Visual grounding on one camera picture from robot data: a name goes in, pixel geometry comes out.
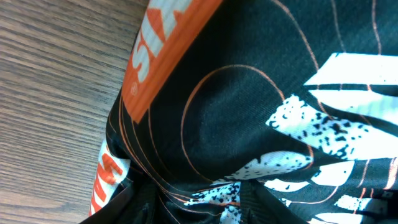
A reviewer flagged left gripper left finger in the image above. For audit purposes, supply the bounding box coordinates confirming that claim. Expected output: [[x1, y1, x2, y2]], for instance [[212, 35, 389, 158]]
[[80, 186, 135, 224]]

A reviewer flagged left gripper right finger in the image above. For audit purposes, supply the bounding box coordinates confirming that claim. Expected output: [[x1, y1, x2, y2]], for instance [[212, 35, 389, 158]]
[[239, 180, 306, 224]]

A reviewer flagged black orange patterned t-shirt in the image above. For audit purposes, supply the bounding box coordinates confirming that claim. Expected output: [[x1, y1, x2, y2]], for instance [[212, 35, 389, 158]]
[[88, 0, 397, 224]]

